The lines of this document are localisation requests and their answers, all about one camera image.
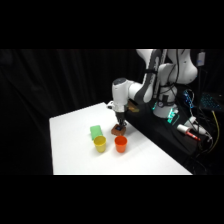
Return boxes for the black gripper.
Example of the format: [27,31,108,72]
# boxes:
[115,109,127,129]

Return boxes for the brown wooden piece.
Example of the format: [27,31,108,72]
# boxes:
[127,100,141,114]

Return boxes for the orange plastic cup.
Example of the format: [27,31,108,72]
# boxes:
[114,135,129,154]

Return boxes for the green plastic cup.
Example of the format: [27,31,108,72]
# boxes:
[89,124,105,141]

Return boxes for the yellow plastic cup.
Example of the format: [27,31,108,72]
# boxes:
[93,135,108,154]

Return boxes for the green status light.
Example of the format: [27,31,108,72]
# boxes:
[167,109,181,125]

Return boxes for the white cylinder with red tip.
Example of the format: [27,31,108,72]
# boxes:
[176,123,202,141]

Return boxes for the black curtain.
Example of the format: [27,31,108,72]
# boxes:
[0,49,224,176]

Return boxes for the blue-lit keyboard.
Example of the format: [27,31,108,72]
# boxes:
[199,92,224,113]

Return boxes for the small white hanging box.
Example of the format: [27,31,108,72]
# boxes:
[196,49,206,67]

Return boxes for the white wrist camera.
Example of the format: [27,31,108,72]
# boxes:
[105,101,117,111]

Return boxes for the yellow cable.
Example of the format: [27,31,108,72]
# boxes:
[207,109,222,155]

